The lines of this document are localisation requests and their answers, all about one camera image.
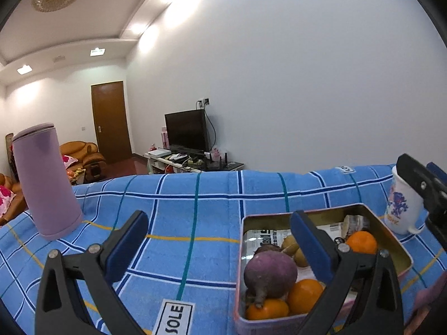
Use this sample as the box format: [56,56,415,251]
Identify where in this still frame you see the orange leather armchair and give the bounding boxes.
[60,141,108,183]

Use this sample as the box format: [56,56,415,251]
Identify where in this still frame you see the orange tangerine in box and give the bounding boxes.
[346,231,378,255]

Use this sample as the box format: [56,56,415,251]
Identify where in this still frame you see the black television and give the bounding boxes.
[164,109,210,152]

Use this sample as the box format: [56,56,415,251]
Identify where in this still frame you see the purple cylindrical container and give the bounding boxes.
[12,123,83,241]

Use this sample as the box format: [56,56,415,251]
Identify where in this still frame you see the orange tangerine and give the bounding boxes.
[346,231,378,255]
[286,279,324,315]

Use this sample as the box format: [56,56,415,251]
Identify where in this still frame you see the large purple turnip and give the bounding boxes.
[243,250,298,308]

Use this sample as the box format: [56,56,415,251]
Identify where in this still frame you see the dark brown round fruit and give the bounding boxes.
[254,243,282,255]

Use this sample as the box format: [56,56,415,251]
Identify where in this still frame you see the white tv stand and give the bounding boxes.
[144,149,245,175]

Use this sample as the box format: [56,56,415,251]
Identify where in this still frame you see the brown wooden door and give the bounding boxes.
[91,81,132,164]

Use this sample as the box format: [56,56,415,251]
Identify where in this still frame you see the orange sofa with cushions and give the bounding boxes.
[0,173,28,226]

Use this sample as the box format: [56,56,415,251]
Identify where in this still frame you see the small yellow-brown longan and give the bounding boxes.
[281,234,299,256]

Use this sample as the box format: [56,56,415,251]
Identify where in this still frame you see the white cloth label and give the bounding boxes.
[151,299,196,335]

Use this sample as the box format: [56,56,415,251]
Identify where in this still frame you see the white floral mug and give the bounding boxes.
[384,166,423,235]

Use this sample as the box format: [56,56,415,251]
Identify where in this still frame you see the blue plaid towel cloth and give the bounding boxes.
[0,163,447,335]

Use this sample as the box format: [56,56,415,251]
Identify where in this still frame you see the pink metal tin box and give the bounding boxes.
[234,204,413,334]

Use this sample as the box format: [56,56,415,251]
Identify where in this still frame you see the printed paper in box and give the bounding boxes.
[241,222,343,261]

